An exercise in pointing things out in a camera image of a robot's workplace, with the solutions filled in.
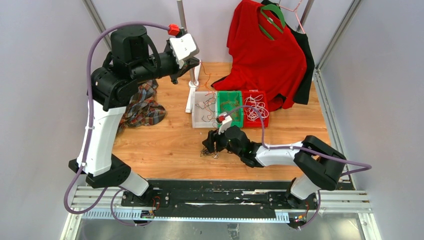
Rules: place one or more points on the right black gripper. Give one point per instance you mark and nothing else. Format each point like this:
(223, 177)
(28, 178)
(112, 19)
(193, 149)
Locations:
(209, 142)

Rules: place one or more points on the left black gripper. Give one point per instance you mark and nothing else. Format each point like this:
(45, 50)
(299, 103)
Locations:
(189, 63)

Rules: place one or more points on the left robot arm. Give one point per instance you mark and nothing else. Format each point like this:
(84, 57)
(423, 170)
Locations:
(121, 59)

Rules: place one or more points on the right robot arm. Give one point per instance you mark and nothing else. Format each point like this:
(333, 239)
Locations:
(321, 165)

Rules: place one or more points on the silver rack pole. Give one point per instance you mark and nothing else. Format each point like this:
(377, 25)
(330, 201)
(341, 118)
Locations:
(183, 23)
(305, 15)

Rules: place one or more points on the white rack base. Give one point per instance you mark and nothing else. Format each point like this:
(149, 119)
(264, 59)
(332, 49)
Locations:
(192, 90)

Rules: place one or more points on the white plastic bin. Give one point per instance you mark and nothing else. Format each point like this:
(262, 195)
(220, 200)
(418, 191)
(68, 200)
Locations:
(204, 110)

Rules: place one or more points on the green plastic bin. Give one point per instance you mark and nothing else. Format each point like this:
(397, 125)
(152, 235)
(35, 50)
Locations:
(227, 101)

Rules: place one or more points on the red plastic bin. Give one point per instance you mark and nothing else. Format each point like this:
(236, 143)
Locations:
(258, 100)

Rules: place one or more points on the plaid flannel shirt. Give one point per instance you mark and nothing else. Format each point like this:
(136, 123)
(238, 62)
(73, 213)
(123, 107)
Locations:
(143, 108)

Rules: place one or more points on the red t-shirt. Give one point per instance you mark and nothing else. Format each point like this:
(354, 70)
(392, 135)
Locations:
(242, 42)

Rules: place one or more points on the green clothes hanger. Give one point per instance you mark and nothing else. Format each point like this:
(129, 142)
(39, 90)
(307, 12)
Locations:
(279, 15)

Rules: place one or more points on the black t-shirt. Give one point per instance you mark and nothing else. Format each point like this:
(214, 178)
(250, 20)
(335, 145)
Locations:
(285, 65)

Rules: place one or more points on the right silver rack pole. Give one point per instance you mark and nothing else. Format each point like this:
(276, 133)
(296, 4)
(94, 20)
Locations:
(305, 15)

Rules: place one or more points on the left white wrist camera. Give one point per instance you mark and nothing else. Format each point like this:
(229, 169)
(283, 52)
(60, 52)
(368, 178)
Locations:
(183, 48)

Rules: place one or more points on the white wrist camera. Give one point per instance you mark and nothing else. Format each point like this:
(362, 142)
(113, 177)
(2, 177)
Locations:
(225, 121)
(183, 48)

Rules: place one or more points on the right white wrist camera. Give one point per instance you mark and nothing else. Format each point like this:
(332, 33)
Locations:
(225, 121)

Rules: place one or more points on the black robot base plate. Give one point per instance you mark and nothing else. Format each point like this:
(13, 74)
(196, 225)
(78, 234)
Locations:
(223, 199)

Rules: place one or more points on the pink wire hanger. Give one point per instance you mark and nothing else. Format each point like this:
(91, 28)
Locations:
(293, 13)

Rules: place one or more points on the aluminium frame rail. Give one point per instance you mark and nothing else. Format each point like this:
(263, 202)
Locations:
(342, 214)

